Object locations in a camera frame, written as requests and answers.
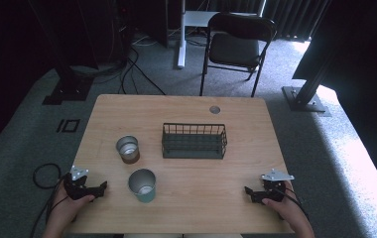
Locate dark pleated curtain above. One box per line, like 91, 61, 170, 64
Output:
262, 0, 329, 43

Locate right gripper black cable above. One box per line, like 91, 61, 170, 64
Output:
280, 187, 310, 221

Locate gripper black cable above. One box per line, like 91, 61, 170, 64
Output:
280, 187, 310, 221
29, 175, 69, 238

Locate brown metal cup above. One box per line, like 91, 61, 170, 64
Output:
115, 135, 141, 165

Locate person's left hand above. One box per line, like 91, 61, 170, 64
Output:
49, 188, 96, 229

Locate black wire basket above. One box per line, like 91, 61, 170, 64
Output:
161, 122, 228, 160

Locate black floor cables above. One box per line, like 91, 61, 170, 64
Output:
118, 48, 167, 96

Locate teal metal cup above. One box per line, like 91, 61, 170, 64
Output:
128, 169, 157, 203

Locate black stand with base plate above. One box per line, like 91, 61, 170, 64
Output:
282, 49, 332, 117

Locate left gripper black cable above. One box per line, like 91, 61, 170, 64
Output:
29, 175, 69, 238

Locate black metal stand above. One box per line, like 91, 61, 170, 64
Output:
42, 0, 98, 106

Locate black looped cable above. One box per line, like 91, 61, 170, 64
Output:
32, 163, 63, 190

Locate person's right hand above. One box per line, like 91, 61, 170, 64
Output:
261, 189, 307, 226

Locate white desk frame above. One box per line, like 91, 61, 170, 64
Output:
177, 0, 267, 69

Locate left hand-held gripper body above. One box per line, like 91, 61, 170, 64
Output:
63, 165, 99, 201

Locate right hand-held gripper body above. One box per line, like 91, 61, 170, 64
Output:
257, 169, 295, 202

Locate black folding chair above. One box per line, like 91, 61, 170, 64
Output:
199, 12, 278, 98

